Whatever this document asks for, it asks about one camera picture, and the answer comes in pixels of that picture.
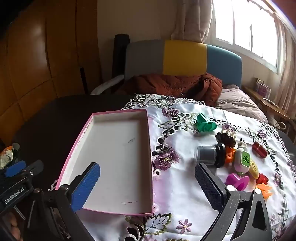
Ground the white curved armrest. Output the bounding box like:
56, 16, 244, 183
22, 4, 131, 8
90, 75, 125, 95

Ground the white green plug-in device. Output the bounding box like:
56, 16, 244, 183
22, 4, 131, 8
234, 138, 252, 174

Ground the orange star cutter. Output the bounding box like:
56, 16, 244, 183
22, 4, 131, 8
255, 183, 273, 200

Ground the wooden wardrobe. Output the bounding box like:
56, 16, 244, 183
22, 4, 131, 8
0, 0, 102, 149

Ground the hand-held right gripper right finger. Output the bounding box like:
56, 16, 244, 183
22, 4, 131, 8
194, 162, 272, 241

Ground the person's left hand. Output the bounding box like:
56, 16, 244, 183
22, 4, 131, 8
3, 212, 23, 241

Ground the purple printed box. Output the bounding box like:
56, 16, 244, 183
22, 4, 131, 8
254, 78, 271, 96

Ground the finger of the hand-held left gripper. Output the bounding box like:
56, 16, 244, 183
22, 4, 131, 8
14, 159, 44, 183
0, 160, 27, 178

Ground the bright window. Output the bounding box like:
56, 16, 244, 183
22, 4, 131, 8
211, 0, 286, 75

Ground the grey canister black cap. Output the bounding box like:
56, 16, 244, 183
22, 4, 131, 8
196, 142, 226, 168

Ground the wooden bedside table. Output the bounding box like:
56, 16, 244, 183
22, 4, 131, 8
242, 86, 292, 130

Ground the brown wooden massage brush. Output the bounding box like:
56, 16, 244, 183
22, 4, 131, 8
215, 130, 237, 149

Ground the white floral embroidered tablecloth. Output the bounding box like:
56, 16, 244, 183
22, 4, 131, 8
50, 93, 296, 241

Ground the beige curtain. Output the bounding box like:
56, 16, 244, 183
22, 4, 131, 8
170, 0, 215, 44

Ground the patterned sheer curtain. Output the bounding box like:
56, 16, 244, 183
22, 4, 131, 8
273, 14, 296, 121

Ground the yellow oval case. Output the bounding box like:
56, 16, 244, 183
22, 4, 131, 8
247, 159, 260, 179

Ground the pinkish grey duvet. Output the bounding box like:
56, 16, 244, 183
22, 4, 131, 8
214, 84, 269, 123

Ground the pink shallow cardboard box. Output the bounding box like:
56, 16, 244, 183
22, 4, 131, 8
55, 109, 154, 217

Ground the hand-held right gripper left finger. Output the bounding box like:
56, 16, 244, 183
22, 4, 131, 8
23, 162, 101, 241

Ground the orange building block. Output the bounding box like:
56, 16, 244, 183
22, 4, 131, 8
225, 147, 236, 166

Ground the small red block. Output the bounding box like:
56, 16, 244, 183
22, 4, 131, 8
256, 173, 269, 185

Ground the magenta plastic stamp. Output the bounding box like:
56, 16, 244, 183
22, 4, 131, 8
225, 174, 250, 192

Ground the red shiny cylinder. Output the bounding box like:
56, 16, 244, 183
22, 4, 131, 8
252, 142, 268, 159

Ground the green plastic stamp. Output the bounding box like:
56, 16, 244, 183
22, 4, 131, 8
194, 112, 218, 133

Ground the grey yellow blue headboard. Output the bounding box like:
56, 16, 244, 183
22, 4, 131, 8
124, 40, 243, 90

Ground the rust brown blanket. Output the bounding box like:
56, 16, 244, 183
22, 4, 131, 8
121, 72, 223, 107

